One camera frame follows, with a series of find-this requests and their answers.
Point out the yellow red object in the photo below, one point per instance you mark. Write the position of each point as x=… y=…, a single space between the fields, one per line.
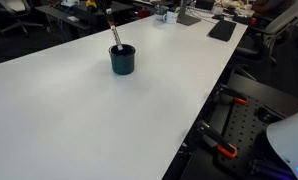
x=91 y=3

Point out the black keyboard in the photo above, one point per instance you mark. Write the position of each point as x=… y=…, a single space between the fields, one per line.
x=222 y=30

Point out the dark green mug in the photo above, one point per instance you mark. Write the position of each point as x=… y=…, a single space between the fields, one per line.
x=122 y=61

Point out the white mug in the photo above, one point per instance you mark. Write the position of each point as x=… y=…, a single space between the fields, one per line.
x=170 y=17

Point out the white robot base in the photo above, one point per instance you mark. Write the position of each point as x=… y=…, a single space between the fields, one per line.
x=283 y=138

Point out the dark background desk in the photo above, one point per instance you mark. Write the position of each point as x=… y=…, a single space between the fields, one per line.
x=75 y=18

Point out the grey office chair right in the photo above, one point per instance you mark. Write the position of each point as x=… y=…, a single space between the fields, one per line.
x=258 y=43

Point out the lower orange black clamp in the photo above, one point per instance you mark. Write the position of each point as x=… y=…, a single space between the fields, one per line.
x=223 y=146

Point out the upper orange black clamp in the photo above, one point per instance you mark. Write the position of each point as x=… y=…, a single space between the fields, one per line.
x=237 y=96

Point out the orange black clamp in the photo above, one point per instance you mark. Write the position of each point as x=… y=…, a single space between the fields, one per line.
x=237 y=96
x=223 y=146

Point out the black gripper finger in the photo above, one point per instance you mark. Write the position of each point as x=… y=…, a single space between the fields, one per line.
x=105 y=7

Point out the red marker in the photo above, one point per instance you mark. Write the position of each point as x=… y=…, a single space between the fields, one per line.
x=116 y=36

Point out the office chair top left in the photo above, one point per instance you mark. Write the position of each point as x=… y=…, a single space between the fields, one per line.
x=17 y=10

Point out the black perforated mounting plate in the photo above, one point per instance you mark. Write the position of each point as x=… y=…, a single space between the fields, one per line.
x=245 y=129

